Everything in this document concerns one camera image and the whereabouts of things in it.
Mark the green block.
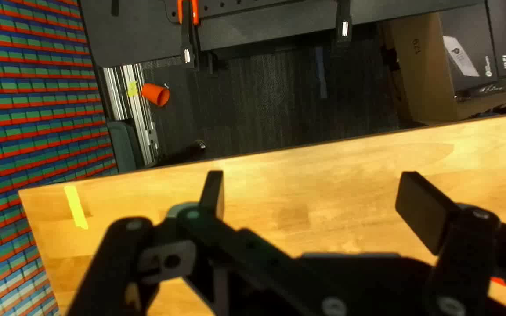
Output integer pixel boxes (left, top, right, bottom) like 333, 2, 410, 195
166, 201, 205, 224

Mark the brown cardboard box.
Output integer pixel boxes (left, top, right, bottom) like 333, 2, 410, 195
382, 13, 506, 129

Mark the yellow tape strip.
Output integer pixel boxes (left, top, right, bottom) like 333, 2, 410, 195
64, 185, 90, 232

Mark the silver aluminium rail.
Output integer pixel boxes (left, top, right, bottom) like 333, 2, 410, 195
101, 62, 163, 169

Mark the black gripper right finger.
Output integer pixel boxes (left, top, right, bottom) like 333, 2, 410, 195
394, 171, 506, 316

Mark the orange plastic cap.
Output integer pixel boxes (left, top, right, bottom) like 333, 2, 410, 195
141, 83, 173, 109

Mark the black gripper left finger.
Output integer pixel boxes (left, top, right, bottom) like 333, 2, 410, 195
68, 171, 291, 316

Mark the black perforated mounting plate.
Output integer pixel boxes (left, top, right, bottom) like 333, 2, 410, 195
78, 0, 489, 69

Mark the orange handled black clamp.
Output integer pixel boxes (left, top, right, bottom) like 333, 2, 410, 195
175, 0, 205, 67
335, 0, 356, 43

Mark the black cabinet with stickers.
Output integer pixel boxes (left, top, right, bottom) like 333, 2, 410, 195
438, 0, 506, 99

